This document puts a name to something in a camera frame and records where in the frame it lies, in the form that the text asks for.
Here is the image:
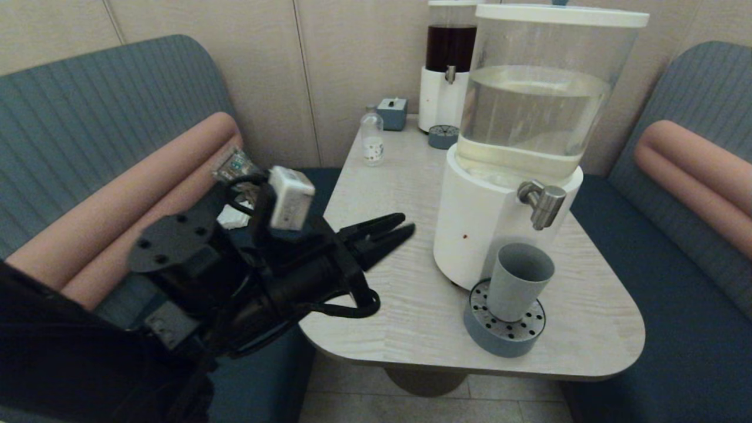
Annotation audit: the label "blue-grey booth sofa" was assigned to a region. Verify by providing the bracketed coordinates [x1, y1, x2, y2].
[558, 41, 752, 423]
[0, 33, 343, 423]

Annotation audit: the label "grey plastic cup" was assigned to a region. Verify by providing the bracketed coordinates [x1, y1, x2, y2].
[486, 243, 556, 323]

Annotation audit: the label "small round drip tray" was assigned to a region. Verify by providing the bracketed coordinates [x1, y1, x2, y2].
[428, 125, 460, 150]

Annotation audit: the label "small clear plastic bottle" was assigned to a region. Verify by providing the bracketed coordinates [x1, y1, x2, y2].
[360, 106, 385, 166]

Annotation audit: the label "dark beverage dispenser white base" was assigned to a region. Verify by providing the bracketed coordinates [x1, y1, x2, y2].
[418, 0, 479, 133]

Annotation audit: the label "round table pedestal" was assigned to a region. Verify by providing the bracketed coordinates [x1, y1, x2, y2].
[383, 365, 469, 397]

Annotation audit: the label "clear water dispenser white base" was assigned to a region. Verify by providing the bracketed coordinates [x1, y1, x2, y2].
[433, 0, 650, 291]

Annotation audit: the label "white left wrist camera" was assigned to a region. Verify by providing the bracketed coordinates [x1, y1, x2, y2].
[269, 166, 316, 231]

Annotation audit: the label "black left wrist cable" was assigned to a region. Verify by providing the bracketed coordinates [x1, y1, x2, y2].
[225, 175, 381, 320]

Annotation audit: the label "white folded napkins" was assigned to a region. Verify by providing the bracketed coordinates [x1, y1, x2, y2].
[216, 204, 252, 230]

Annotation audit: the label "clear snack packet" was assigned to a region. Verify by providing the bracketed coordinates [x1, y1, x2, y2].
[213, 147, 265, 189]

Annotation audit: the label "small blue tissue box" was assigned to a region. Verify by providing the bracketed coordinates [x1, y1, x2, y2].
[377, 97, 408, 131]

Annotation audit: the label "large round perforated drip tray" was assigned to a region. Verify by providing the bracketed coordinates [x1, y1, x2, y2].
[464, 278, 547, 358]

